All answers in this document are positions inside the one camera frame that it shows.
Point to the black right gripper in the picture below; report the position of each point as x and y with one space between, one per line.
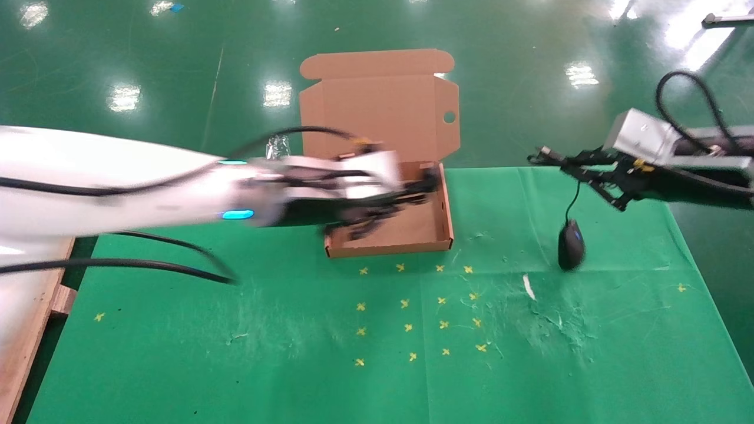
695 188

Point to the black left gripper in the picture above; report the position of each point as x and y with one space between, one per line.
330 212

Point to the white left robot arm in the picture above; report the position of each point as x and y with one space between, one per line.
118 171

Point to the open brown cardboard box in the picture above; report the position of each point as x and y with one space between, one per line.
383 106

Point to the small white paper scrap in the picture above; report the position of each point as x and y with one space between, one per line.
528 287

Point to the clear crumpled plastic wrapper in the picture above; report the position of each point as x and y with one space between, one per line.
278 146

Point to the grey metal stand foot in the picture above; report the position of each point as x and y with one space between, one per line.
727 21

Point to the wooden board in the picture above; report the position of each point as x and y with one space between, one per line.
23 377

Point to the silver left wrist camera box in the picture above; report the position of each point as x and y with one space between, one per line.
374 171

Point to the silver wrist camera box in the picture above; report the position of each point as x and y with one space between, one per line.
642 138
374 171

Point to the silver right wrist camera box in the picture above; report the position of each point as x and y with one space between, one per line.
642 138

